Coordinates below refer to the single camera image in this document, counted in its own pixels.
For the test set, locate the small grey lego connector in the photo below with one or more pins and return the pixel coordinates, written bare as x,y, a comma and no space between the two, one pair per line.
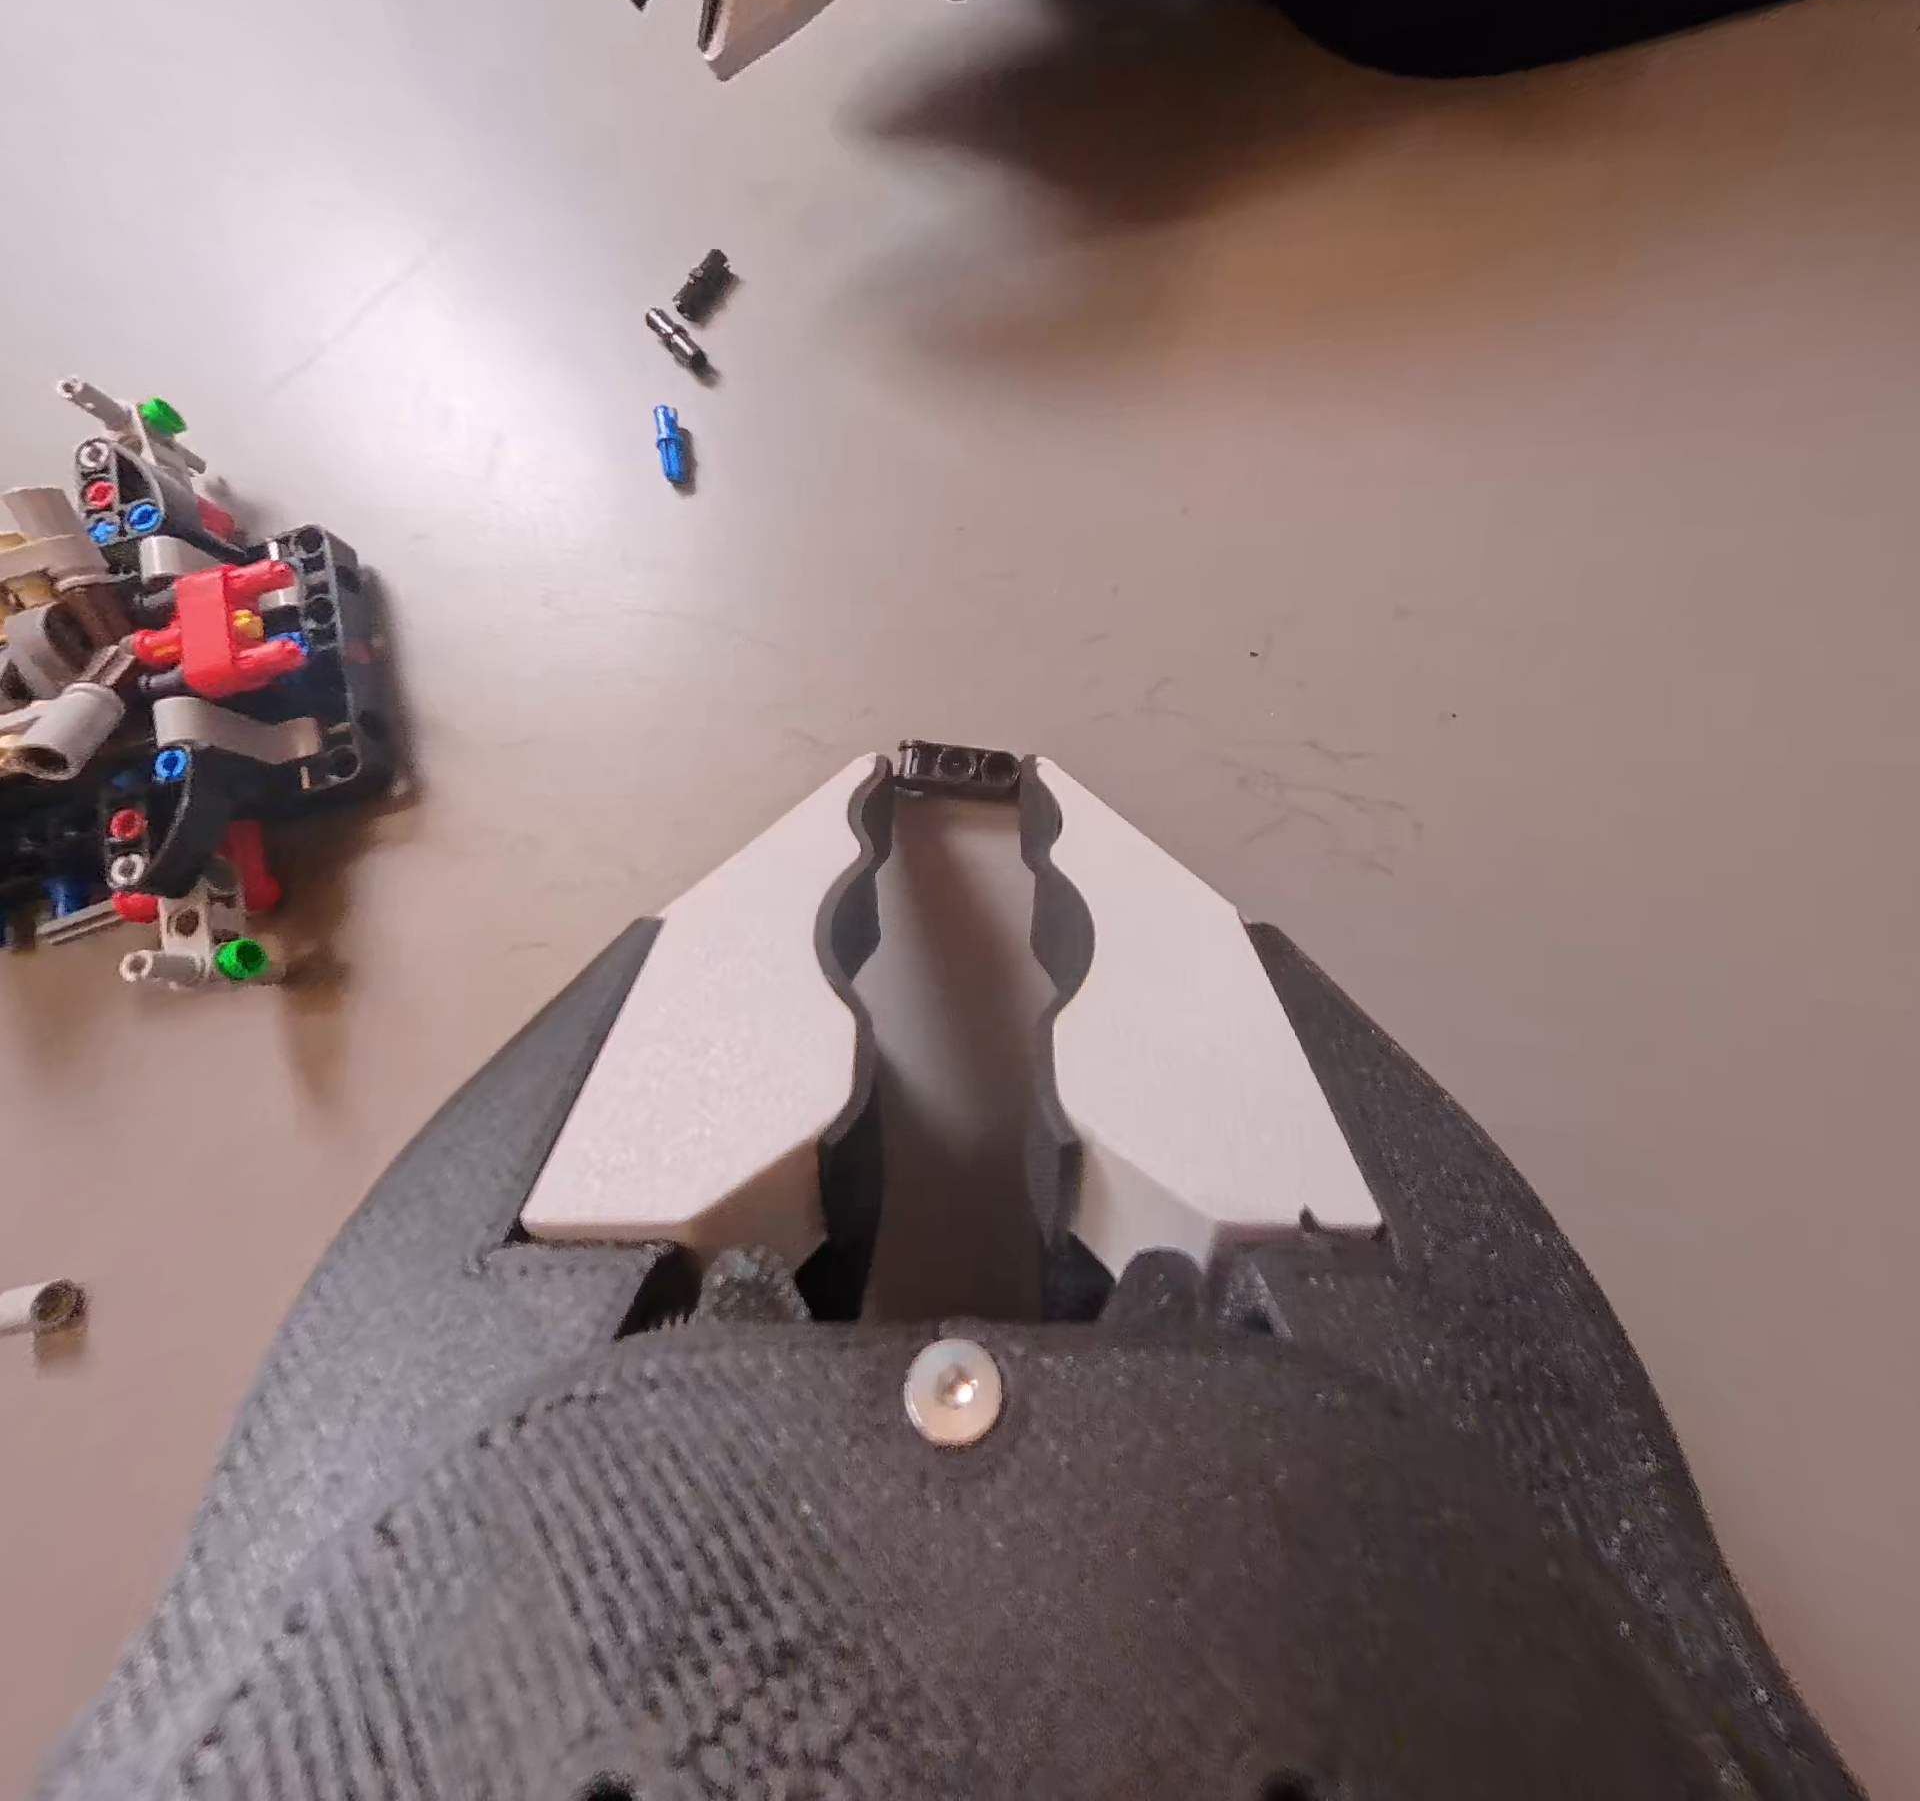
45,1307

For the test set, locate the small black lego beam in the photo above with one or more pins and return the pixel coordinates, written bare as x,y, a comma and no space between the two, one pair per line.
960,769

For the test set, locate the blue lego pin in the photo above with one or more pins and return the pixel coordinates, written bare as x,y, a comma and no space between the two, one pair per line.
672,444

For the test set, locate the black lego pin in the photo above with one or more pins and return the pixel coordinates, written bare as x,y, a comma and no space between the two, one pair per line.
706,283
678,335

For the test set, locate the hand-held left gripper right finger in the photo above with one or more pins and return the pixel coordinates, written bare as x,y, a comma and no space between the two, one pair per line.
1202,1064

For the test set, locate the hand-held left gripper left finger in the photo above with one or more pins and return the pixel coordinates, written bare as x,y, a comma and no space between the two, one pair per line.
706,1064

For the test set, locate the multicoloured lego engine assembly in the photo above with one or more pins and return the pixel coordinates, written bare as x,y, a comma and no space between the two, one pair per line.
226,632

